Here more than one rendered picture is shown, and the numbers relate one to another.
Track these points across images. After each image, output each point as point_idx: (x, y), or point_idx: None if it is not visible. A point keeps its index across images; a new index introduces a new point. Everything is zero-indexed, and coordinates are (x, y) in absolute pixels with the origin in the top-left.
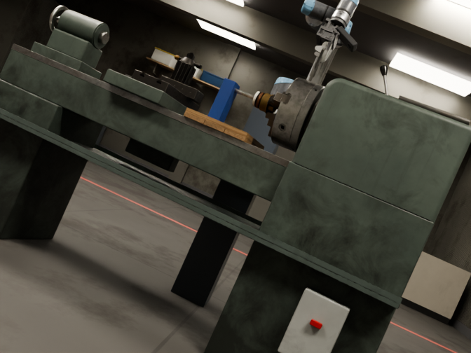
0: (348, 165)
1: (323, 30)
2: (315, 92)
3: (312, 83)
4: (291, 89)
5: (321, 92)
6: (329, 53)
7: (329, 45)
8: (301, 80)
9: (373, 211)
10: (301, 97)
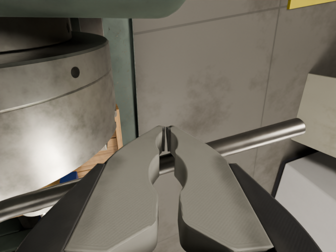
0: None
1: None
2: (87, 64)
3: (36, 121)
4: (110, 128)
5: (11, 57)
6: (117, 198)
7: (263, 191)
8: (67, 154)
9: None
10: (109, 86)
